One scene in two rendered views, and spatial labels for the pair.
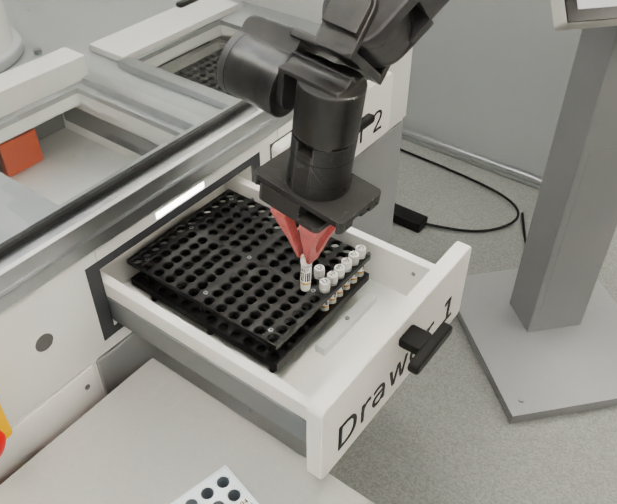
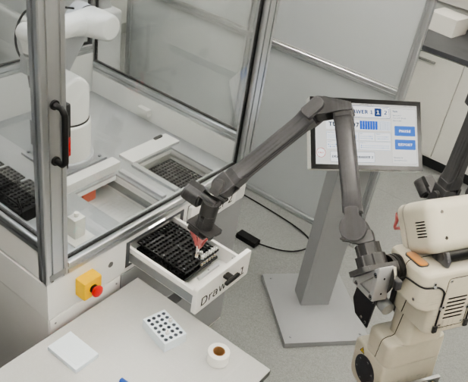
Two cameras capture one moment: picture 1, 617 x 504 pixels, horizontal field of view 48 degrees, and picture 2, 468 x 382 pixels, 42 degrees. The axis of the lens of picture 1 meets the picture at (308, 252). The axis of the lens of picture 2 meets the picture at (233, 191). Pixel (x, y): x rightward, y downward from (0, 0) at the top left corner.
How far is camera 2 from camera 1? 1.33 m
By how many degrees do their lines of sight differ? 8
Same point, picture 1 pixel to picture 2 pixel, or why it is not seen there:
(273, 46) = (197, 189)
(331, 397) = (200, 286)
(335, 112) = (211, 209)
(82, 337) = (120, 265)
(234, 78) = (186, 195)
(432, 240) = (261, 253)
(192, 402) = (152, 292)
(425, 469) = not seen: hidden behind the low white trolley
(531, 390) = (296, 333)
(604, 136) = (335, 212)
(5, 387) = not seen: hidden behind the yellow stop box
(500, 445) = (276, 356)
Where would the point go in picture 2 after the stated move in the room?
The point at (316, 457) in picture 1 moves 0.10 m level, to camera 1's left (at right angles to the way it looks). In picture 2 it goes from (194, 305) to (162, 302)
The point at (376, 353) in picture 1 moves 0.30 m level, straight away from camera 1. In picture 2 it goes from (215, 277) to (230, 223)
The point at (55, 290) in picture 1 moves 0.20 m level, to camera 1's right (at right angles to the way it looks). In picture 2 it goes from (117, 248) to (178, 255)
